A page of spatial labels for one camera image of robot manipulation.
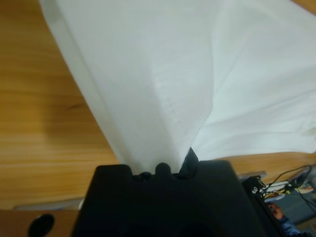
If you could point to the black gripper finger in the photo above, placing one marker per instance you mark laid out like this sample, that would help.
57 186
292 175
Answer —
188 164

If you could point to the white t-shirt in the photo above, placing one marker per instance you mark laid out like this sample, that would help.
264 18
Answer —
172 74

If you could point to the dark camera post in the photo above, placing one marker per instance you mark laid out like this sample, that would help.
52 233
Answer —
259 205

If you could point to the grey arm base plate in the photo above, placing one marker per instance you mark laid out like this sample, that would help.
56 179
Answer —
49 203

